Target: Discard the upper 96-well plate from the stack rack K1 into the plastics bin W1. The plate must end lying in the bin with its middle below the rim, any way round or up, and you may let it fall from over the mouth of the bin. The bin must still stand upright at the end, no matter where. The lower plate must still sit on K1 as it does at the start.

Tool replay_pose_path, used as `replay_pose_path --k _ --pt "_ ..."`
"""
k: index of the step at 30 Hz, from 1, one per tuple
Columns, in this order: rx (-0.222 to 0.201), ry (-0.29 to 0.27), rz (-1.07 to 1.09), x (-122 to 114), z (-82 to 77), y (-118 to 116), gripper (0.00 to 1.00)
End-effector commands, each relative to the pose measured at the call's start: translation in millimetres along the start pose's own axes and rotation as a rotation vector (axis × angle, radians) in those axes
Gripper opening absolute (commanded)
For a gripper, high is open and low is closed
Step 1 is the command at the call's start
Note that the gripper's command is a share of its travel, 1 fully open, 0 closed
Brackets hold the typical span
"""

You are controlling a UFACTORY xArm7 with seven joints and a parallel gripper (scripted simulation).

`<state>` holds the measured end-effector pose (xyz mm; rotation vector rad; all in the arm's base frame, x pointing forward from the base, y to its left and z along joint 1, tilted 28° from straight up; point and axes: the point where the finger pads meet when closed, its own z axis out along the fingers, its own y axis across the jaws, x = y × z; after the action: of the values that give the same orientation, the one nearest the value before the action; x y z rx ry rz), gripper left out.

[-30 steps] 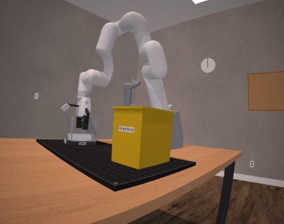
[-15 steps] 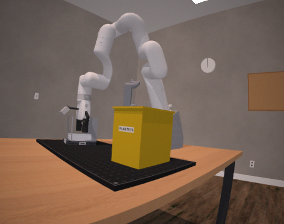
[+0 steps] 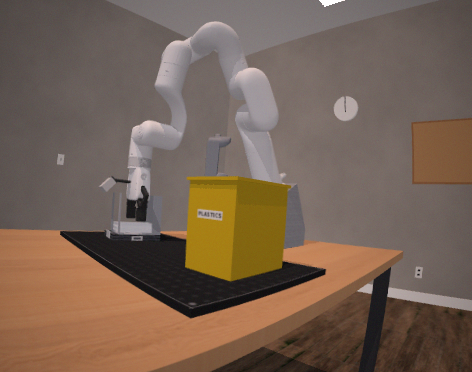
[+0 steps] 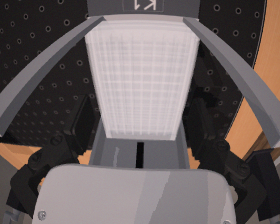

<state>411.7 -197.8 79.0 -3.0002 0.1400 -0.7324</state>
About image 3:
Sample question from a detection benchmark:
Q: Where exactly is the yellow plastics bin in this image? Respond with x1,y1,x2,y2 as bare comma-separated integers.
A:
185,176,291,281

